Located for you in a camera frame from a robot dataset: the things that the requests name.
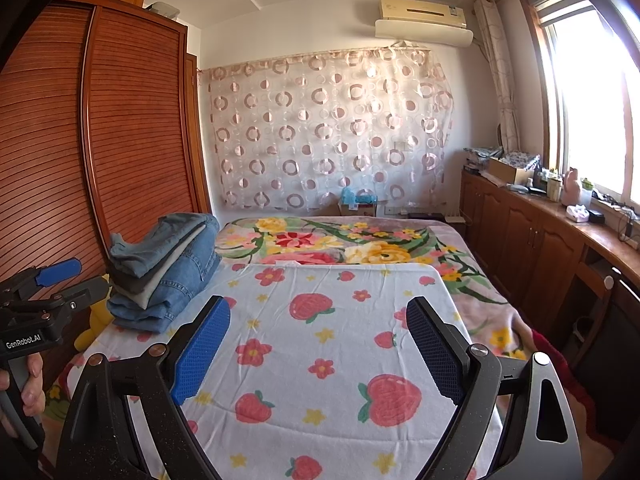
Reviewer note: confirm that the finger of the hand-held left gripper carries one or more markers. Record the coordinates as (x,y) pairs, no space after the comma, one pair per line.
(90,290)
(62,269)

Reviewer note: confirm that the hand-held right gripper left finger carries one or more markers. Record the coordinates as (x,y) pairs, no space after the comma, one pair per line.
(200,355)

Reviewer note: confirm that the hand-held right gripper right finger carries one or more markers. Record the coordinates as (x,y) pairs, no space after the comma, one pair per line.
(435,355)

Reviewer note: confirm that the grey-blue pants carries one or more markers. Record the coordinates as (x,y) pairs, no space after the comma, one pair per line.
(155,245)

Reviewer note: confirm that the person's left hand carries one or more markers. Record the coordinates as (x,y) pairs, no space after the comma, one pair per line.
(35,385)

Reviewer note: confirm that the yellow plush toy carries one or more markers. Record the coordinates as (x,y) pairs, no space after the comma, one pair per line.
(95,320)

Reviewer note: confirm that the blue denim folded jeans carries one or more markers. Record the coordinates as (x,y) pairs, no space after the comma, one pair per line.
(145,318)
(195,266)

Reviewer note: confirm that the white strawberry print sheet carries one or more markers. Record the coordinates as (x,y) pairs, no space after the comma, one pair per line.
(280,410)

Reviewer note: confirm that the red blanket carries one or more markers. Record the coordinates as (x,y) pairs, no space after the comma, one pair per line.
(565,360)

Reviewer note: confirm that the wooden sideboard cabinet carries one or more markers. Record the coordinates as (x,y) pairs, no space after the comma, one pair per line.
(520,240)

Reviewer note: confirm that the wooden slatted wardrobe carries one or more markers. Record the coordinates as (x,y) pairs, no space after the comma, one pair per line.
(135,135)

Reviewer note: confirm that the floral blanket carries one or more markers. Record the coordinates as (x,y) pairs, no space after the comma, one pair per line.
(310,240)

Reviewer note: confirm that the small brown cardboard box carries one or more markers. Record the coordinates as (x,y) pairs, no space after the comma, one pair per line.
(357,211)

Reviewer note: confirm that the wooden chair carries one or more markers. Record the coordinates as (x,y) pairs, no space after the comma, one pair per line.
(600,310)

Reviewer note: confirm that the blue item on box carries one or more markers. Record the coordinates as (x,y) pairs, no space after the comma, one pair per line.
(357,196)

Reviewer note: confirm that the open cardboard box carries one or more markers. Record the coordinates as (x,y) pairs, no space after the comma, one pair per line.
(510,171)

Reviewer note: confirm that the white tissue box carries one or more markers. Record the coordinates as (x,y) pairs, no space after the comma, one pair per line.
(578,213)

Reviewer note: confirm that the pile of patterned cloth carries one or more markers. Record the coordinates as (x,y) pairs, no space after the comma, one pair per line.
(482,157)

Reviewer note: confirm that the white jar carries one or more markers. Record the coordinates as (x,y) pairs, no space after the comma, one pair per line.
(554,189)

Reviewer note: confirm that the small black box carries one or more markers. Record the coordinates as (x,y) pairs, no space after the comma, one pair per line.
(597,216)

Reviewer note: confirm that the pink bottle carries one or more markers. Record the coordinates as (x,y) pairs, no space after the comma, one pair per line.
(571,189)

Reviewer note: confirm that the blue patterned cloth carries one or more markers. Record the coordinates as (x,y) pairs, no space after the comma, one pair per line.
(522,157)

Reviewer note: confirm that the small potted plant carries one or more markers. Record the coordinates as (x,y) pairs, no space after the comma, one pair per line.
(586,186)

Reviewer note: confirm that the sheer circle pattern curtain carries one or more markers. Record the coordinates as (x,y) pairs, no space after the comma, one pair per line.
(325,130)

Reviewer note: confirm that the beige window curtain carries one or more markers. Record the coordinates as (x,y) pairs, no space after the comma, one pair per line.
(497,75)

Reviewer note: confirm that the wooden framed window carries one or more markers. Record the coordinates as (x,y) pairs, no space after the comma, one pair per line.
(590,90)

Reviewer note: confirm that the cream air conditioner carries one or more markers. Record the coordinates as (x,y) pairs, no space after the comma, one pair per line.
(425,16)

